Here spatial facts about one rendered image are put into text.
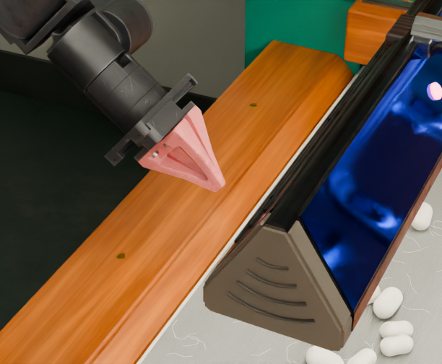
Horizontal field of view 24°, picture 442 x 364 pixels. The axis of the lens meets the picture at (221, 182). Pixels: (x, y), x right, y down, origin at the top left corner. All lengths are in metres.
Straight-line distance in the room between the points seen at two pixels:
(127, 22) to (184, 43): 1.47
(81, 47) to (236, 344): 0.31
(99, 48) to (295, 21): 0.46
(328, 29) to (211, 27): 1.08
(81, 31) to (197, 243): 0.25
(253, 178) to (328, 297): 0.63
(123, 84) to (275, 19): 0.46
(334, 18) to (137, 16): 0.39
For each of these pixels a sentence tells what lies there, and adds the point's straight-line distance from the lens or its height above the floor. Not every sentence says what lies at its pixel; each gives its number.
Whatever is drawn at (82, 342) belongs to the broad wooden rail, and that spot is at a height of 0.76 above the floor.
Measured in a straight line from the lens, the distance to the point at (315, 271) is 0.53.
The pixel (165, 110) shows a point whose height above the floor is 0.92.
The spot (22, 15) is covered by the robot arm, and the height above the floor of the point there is 0.99.
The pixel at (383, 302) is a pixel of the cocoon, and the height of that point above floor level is 0.76.
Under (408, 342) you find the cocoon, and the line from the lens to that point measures 0.97.
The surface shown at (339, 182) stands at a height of 1.10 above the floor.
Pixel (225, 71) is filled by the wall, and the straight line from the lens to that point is 2.48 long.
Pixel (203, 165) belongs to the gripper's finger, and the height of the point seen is 0.86.
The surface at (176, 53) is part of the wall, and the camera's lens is 2.52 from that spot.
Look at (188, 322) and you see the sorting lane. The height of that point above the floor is 0.74.
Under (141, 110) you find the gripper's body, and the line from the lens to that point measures 0.97.
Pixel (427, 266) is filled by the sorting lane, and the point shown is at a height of 0.74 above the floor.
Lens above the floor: 1.43
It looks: 36 degrees down
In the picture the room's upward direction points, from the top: straight up
